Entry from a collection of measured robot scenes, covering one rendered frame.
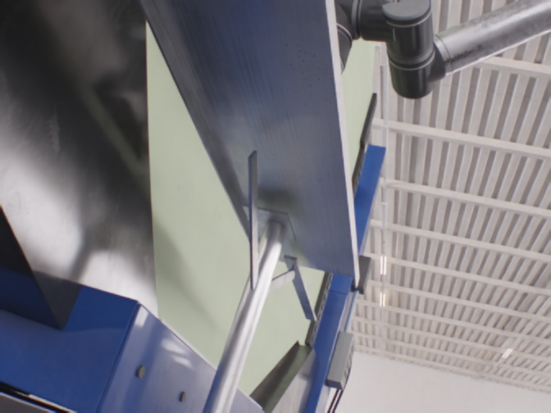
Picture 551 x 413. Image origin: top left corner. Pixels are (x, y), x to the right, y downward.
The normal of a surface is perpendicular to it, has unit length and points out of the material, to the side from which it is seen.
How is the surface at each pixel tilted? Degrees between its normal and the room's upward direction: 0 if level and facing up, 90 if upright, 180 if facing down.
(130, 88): 90
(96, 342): 90
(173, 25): 180
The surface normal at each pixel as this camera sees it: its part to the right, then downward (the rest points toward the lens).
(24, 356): -0.14, -0.46
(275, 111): -0.29, 0.87
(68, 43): 0.95, 0.19
